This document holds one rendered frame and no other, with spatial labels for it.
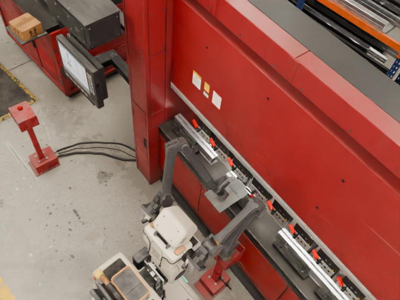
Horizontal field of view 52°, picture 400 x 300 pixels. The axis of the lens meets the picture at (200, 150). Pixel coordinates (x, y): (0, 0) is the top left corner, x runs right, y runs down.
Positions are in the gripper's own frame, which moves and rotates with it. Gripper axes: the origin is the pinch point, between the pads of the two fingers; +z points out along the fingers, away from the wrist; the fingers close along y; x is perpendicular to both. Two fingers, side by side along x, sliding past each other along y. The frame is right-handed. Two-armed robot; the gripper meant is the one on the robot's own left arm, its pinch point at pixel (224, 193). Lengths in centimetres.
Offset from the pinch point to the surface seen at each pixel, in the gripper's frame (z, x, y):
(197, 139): 14, -11, 51
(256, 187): -7.3, -19.9, -13.9
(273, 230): 22.5, -7.8, -37.1
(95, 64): -63, 3, 106
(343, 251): -28, -32, -79
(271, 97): -75, -59, -2
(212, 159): 14.0, -9.4, 30.7
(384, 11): 66, -201, 45
